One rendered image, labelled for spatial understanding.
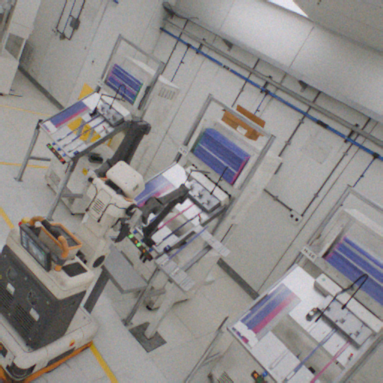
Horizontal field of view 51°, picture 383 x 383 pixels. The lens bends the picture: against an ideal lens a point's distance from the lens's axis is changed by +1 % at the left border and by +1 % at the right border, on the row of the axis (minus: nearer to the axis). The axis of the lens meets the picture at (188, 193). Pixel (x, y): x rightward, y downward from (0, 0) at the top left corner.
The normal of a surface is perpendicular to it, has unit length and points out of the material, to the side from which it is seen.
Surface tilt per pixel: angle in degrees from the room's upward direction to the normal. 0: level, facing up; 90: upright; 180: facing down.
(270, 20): 90
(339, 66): 90
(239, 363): 90
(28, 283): 90
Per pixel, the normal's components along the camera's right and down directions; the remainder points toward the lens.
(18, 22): 0.63, 0.57
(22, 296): -0.49, 0.07
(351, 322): -0.10, -0.62
